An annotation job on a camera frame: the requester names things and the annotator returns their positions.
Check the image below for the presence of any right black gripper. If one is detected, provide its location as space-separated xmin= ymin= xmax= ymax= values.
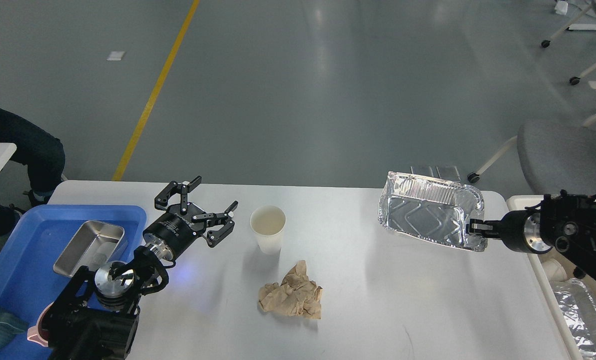
xmin=469 ymin=210 xmax=544 ymax=255

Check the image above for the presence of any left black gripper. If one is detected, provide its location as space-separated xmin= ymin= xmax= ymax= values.
xmin=143 ymin=175 xmax=239 ymax=262

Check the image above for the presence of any aluminium foil tray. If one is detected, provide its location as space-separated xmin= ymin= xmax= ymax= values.
xmin=378 ymin=171 xmax=488 ymax=252

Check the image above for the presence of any square stainless steel dish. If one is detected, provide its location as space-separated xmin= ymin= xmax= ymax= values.
xmin=53 ymin=219 xmax=128 ymax=278

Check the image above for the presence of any pink ribbed mug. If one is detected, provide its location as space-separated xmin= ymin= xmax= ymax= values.
xmin=27 ymin=301 xmax=53 ymax=348

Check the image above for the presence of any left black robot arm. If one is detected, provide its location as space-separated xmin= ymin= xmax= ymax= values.
xmin=38 ymin=176 xmax=238 ymax=360

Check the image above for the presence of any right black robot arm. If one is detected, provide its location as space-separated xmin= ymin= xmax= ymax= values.
xmin=467 ymin=190 xmax=596 ymax=281

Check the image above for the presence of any beige plastic bin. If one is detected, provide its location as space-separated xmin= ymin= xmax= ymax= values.
xmin=506 ymin=195 xmax=596 ymax=360

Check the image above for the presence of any clear floor plate right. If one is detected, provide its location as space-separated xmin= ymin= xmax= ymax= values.
xmin=435 ymin=165 xmax=462 ymax=183

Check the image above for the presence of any clear floor plate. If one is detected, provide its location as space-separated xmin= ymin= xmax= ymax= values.
xmin=435 ymin=165 xmax=462 ymax=183
xmin=410 ymin=165 xmax=435 ymax=178

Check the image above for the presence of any white paper cup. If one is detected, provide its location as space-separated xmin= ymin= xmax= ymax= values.
xmin=249 ymin=205 xmax=286 ymax=255

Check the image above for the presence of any clear floor plate left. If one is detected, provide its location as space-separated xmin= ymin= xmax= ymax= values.
xmin=410 ymin=165 xmax=435 ymax=178

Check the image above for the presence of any grey office chair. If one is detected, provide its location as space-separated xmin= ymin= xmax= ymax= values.
xmin=467 ymin=120 xmax=596 ymax=195

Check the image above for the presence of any crumpled brown paper napkin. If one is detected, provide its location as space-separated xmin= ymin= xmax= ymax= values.
xmin=257 ymin=260 xmax=323 ymax=320

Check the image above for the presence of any foil tray in bin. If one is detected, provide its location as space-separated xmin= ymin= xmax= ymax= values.
xmin=549 ymin=278 xmax=596 ymax=360

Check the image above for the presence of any seated person in jeans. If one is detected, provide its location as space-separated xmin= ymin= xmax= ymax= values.
xmin=0 ymin=108 xmax=66 ymax=207

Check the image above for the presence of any white floor plate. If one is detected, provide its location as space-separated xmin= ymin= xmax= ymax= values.
xmin=106 ymin=51 xmax=126 ymax=62

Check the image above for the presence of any blue plastic tray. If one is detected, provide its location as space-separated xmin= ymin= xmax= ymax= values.
xmin=0 ymin=205 xmax=146 ymax=360

